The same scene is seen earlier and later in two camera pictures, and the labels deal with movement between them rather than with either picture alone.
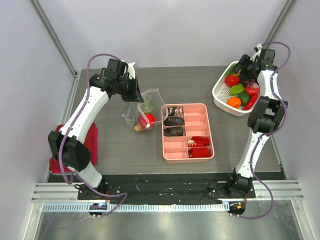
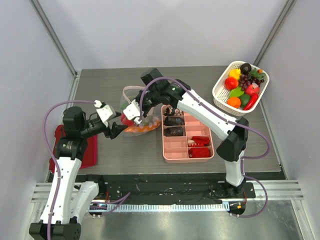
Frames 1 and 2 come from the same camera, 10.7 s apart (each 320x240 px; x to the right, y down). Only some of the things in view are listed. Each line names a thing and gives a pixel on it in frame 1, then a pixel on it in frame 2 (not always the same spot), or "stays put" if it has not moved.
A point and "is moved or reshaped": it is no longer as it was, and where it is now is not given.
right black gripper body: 243,63 → 139,104
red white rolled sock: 198,141 stays put
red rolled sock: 198,152 stays put
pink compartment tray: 197,123 stays put
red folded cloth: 91,142 stays put
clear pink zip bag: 141,116 is moved or reshaped
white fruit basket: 221,93 stays put
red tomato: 147,120 → 124,120
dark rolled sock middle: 174,121 stays put
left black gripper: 135,95 → 115,130
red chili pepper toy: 252,101 stays put
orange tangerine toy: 234,102 stays put
